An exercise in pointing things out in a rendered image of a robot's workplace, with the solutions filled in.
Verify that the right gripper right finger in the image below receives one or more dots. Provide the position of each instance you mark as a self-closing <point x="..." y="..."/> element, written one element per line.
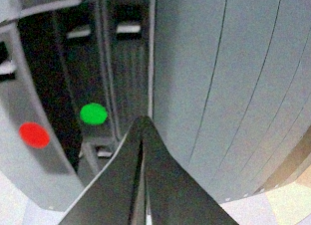
<point x="175" y="198"/>

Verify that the black server rack frame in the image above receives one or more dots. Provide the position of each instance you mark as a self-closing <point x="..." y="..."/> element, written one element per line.
<point x="232" y="100"/>

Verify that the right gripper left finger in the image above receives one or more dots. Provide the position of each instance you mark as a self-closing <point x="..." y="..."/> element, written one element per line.
<point x="112" y="198"/>

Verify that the tan flat board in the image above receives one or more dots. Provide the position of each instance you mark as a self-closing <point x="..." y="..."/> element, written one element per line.
<point x="292" y="202"/>

